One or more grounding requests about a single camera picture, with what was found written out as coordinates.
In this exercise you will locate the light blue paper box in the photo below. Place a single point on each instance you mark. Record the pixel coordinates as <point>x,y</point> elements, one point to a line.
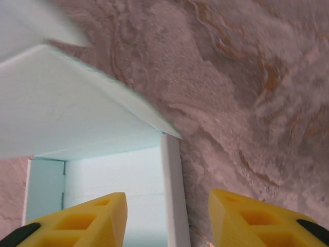
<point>64,108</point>

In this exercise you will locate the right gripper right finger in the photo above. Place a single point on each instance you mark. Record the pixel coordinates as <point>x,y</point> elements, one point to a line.
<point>257,226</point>

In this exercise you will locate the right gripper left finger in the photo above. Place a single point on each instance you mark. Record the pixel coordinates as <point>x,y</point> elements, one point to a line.
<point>84,226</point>

